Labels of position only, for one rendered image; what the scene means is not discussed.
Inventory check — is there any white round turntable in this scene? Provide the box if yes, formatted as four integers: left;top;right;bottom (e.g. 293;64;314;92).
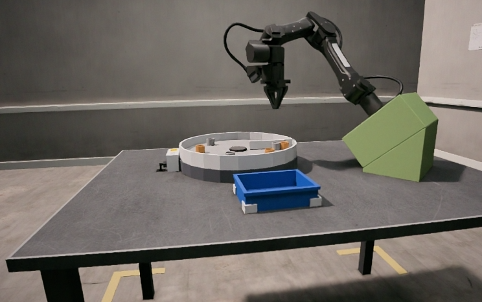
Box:
156;132;297;183

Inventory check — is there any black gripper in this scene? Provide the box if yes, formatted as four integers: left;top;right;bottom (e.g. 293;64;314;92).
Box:
260;63;291;110

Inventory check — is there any blue open tray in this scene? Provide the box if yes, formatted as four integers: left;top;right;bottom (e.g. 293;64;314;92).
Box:
233;169;319;211

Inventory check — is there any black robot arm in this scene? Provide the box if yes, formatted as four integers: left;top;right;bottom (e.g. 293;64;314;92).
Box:
246;11;394;118

